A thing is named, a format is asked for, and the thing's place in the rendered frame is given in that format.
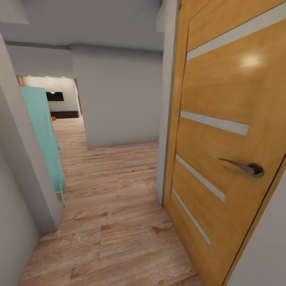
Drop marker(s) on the wall mounted tv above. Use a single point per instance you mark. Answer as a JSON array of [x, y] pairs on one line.
[[55, 96]]

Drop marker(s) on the door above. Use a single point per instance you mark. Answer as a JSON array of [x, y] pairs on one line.
[[227, 139]]

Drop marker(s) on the cabinet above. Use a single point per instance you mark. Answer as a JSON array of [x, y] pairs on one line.
[[65, 114]]

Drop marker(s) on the standing mirror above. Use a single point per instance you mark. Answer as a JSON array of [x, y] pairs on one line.
[[37, 105]]

